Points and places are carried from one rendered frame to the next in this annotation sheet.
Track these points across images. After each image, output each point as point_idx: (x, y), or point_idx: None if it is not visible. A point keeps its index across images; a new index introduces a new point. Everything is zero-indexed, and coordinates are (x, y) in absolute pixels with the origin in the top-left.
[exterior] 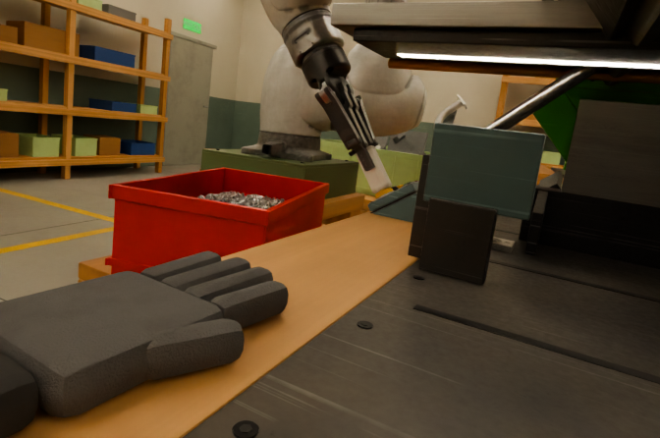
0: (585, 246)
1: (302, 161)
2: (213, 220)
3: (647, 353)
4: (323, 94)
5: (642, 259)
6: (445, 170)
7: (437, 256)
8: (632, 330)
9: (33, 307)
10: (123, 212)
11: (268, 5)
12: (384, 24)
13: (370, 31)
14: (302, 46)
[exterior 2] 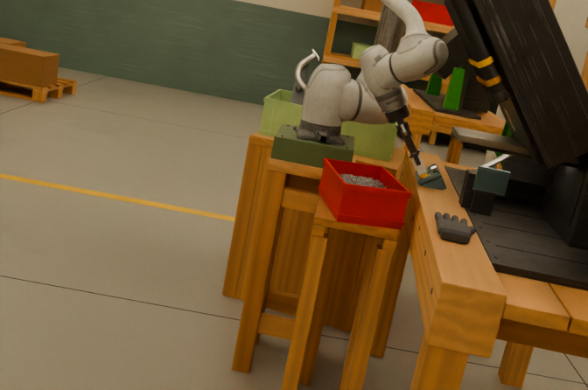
0: (506, 197)
1: (341, 144)
2: (387, 197)
3: (533, 229)
4: (405, 133)
5: (524, 202)
6: (480, 181)
7: (477, 207)
8: (528, 225)
9: (448, 226)
10: (347, 194)
11: (374, 83)
12: (475, 143)
13: (469, 143)
14: (391, 107)
